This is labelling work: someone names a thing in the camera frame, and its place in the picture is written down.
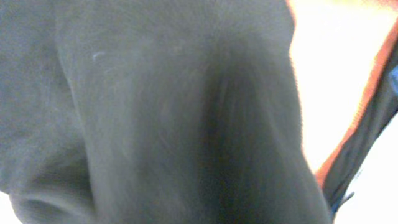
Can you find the black shorts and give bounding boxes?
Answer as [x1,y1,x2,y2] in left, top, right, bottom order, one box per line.
[1,0,331,224]

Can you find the dark garment under pile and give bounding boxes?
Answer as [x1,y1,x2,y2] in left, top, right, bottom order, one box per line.
[322,43,397,217]

